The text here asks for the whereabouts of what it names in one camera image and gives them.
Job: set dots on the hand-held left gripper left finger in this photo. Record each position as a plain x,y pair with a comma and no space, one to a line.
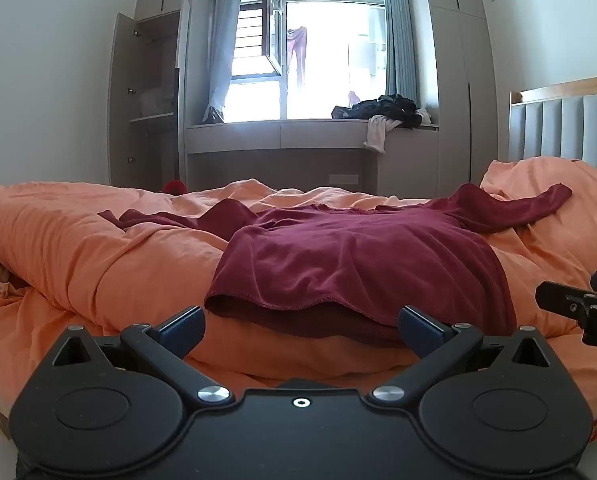
182,327

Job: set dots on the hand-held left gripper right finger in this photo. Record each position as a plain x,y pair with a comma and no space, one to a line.
421,329

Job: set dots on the maroon long-sleeved shirt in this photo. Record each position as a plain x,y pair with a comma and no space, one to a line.
358,255

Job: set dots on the pile of dark clothes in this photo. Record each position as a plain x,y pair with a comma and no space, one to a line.
383,108

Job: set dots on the orange duvet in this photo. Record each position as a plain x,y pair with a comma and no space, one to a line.
103,260

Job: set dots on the small red thing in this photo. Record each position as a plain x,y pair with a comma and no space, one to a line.
174,187

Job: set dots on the grey padded headboard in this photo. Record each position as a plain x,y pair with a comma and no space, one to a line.
558,125

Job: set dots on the open grey wardrobe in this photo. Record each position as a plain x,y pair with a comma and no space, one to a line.
151,135

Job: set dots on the white garment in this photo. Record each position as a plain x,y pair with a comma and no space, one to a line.
378,132

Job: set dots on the dark cloth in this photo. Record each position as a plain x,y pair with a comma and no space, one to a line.
213,116

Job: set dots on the grey window cabinet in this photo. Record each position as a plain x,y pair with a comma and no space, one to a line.
278,135

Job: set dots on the white bag on shelf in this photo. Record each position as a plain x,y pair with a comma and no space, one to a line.
154,101

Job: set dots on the closed grey wardrobe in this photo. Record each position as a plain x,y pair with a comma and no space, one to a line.
453,85

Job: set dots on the grey-blue curtain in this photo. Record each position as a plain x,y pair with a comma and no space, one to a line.
223,50
399,40

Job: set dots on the pink hanging garment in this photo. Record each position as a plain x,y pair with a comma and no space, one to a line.
297,55

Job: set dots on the white wardrobe door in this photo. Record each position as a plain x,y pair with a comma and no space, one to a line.
183,30

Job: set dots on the open window sash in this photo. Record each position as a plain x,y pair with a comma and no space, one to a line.
272,35

